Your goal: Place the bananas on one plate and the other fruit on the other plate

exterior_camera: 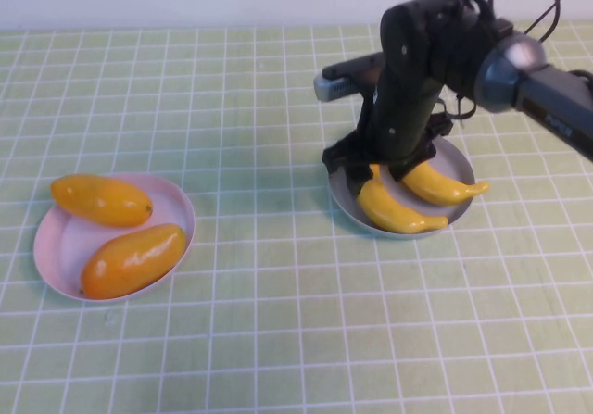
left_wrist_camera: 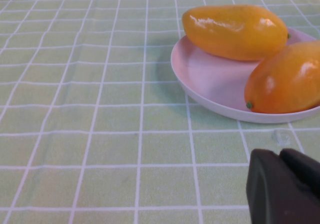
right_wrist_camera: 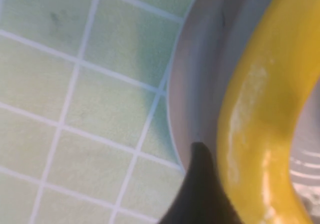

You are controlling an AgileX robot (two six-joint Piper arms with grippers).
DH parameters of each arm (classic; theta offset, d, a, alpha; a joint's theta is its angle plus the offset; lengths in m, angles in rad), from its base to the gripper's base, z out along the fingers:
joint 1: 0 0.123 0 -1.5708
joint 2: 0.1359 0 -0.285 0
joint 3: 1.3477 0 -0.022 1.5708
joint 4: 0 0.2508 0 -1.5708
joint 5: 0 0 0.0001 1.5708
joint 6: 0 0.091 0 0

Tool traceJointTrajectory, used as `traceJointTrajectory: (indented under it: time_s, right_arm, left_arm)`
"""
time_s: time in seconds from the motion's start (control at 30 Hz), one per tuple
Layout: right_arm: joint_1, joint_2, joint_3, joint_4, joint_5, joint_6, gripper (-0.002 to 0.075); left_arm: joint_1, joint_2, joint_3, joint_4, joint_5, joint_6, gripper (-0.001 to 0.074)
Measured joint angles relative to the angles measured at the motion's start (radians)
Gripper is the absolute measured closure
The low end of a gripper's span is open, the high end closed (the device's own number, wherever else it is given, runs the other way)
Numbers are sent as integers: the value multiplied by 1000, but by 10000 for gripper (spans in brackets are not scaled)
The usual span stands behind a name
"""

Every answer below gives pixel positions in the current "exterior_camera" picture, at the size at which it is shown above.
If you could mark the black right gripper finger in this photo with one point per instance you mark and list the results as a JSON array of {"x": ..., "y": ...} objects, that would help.
[
  {"x": 345, "y": 166},
  {"x": 410, "y": 166}
]

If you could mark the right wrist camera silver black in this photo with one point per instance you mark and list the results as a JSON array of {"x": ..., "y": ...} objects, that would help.
[{"x": 338, "y": 83}]

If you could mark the orange-yellow toy mango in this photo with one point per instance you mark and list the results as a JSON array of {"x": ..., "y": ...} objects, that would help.
[
  {"x": 134, "y": 261},
  {"x": 102, "y": 201}
]

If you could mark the yellow toy banana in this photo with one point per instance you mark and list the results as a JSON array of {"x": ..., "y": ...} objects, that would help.
[
  {"x": 440, "y": 187},
  {"x": 398, "y": 210}
]

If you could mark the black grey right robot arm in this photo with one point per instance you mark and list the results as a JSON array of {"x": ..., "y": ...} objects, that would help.
[{"x": 546, "y": 94}]

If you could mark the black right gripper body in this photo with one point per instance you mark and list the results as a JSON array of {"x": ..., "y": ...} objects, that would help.
[{"x": 403, "y": 122}]

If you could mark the blue-grey round plate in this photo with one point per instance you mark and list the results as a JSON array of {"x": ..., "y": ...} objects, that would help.
[{"x": 458, "y": 168}]

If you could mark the pink round plate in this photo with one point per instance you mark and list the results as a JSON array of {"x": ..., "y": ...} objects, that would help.
[{"x": 60, "y": 247}]

